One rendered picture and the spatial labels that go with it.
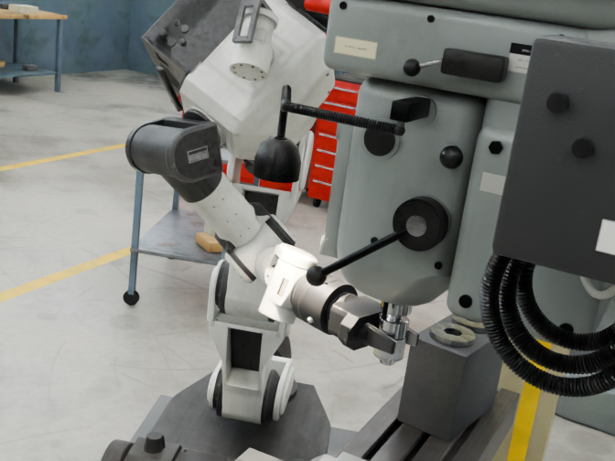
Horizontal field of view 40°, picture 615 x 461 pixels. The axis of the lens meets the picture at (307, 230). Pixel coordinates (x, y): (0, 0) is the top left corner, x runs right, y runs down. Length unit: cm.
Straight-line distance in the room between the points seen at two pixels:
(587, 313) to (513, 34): 35
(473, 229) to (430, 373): 64
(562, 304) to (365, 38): 42
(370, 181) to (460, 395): 65
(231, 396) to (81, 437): 124
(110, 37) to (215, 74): 1100
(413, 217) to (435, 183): 6
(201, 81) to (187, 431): 106
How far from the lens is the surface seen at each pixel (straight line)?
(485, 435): 180
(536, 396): 319
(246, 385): 217
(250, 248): 167
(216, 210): 161
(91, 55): 1232
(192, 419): 237
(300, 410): 246
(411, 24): 111
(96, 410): 353
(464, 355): 167
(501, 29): 108
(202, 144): 154
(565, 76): 81
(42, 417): 349
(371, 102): 116
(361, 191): 118
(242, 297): 198
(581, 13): 105
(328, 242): 130
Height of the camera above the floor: 176
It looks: 17 degrees down
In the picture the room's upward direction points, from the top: 8 degrees clockwise
